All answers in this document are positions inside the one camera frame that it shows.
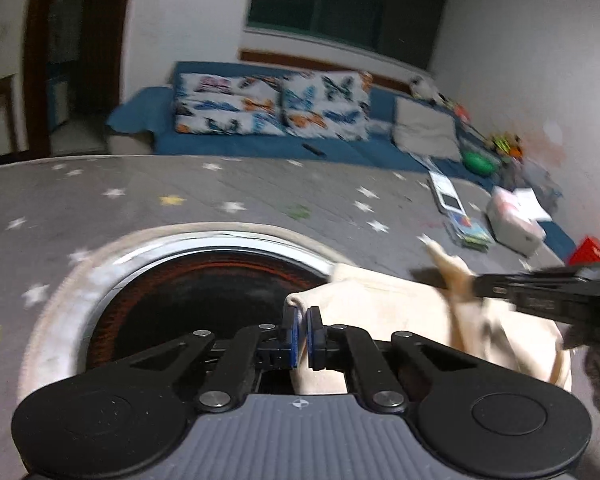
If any cream knit garment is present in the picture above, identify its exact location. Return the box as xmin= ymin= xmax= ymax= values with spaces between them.
xmin=286 ymin=235 xmax=572 ymax=391

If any red box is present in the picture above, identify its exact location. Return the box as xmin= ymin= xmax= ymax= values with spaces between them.
xmin=567 ymin=235 xmax=600 ymax=266

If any colourful book stack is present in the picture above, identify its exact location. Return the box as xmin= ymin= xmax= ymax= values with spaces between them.
xmin=445 ymin=212 xmax=494 ymax=252

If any round induction cooktop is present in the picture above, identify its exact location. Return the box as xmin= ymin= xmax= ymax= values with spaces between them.
xmin=86 ymin=251 xmax=332 ymax=369

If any white tissue box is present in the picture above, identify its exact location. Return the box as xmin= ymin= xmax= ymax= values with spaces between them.
xmin=486 ymin=186 xmax=546 ymax=257

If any green ball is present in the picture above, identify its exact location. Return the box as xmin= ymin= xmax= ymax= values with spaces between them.
xmin=462 ymin=152 xmax=498 ymax=178

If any clear plastic storage bin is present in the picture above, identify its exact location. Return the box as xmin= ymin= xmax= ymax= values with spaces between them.
xmin=500 ymin=158 xmax=562 ymax=214

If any grey plain cushion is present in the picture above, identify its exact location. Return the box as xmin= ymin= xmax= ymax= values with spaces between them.
xmin=392 ymin=98 xmax=460 ymax=162

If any yellow toy pile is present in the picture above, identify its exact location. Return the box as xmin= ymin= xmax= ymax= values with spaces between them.
xmin=486 ymin=132 xmax=524 ymax=160

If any black remote control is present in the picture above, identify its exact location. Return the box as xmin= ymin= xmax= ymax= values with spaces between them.
xmin=302 ymin=143 xmax=326 ymax=157

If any black white plush toy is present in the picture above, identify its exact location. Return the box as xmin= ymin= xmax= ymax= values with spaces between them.
xmin=408 ymin=76 xmax=444 ymax=105

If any right butterfly pillow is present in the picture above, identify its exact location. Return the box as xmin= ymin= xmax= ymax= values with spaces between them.
xmin=280 ymin=72 xmax=373 ymax=141

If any butterfly pillow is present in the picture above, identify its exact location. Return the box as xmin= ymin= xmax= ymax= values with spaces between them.
xmin=280 ymin=72 xmax=373 ymax=141
xmin=174 ymin=73 xmax=286 ymax=136

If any left butterfly pillow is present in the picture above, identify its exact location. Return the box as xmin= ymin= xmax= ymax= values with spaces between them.
xmin=174 ymin=73 xmax=286 ymax=136

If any dark window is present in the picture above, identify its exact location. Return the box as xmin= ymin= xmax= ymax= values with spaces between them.
xmin=247 ymin=0 xmax=446 ymax=70

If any blue sofa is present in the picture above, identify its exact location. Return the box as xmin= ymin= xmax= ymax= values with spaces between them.
xmin=104 ymin=60 xmax=577 ymax=261

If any grey star-pattern tablecloth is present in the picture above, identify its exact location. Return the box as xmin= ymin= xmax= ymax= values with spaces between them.
xmin=0 ymin=154 xmax=566 ymax=480

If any dark wooden door frame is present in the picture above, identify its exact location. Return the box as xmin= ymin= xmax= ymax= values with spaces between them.
xmin=22 ymin=0 xmax=129 ymax=158

